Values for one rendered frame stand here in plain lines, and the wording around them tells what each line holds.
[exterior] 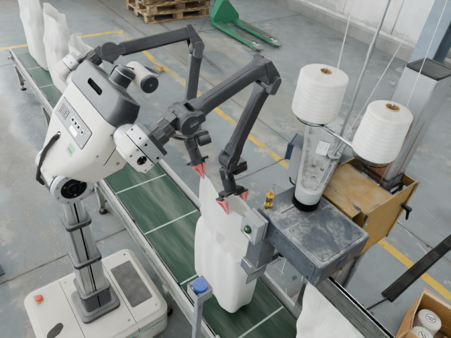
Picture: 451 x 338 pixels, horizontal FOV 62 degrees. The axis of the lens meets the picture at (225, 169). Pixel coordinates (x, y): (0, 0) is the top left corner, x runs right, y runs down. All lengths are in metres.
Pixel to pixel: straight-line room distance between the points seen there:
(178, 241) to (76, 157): 1.13
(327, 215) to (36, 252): 2.16
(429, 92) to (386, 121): 0.21
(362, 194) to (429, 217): 2.28
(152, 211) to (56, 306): 0.77
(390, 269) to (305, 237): 1.94
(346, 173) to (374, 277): 1.59
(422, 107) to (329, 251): 0.54
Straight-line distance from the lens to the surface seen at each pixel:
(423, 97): 1.33
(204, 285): 1.60
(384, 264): 3.09
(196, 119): 1.24
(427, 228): 3.55
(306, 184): 1.24
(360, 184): 1.45
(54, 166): 1.48
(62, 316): 2.30
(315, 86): 1.26
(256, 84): 1.45
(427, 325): 2.73
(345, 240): 1.22
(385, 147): 1.20
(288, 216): 1.23
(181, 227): 2.41
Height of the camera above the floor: 2.21
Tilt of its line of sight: 40 degrees down
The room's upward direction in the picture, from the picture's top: 7 degrees clockwise
